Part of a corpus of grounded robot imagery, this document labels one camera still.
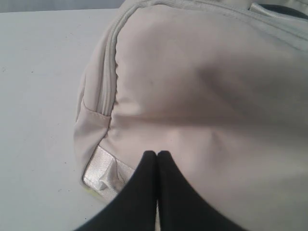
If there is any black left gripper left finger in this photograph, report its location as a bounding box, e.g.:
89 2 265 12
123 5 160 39
77 151 157 231

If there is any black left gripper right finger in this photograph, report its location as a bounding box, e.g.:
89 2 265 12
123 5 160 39
157 151 241 231

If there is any cream fabric duffel bag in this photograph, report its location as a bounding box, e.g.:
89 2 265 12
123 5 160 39
73 0 308 231

